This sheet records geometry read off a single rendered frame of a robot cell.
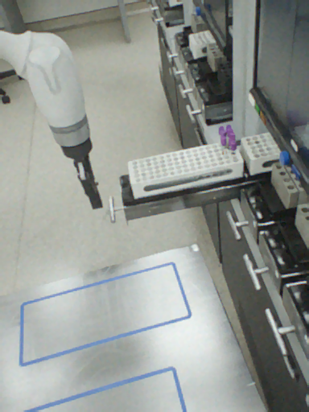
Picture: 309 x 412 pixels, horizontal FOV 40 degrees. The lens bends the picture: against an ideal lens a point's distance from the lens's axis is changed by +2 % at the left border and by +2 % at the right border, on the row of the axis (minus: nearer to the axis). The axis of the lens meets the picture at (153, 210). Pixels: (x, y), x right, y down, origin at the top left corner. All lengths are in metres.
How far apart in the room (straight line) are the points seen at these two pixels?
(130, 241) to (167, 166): 1.05
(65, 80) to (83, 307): 0.47
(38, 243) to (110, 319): 1.42
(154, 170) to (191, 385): 0.55
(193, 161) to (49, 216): 1.40
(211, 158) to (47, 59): 0.49
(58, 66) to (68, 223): 1.47
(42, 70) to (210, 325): 0.61
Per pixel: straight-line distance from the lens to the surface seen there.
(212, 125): 1.49
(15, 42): 1.09
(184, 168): 1.11
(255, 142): 1.19
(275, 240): 0.99
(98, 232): 2.21
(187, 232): 2.11
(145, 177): 1.11
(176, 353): 0.84
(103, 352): 0.87
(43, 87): 0.94
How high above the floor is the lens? 1.57
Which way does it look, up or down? 44 degrees down
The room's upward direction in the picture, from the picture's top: 11 degrees counter-clockwise
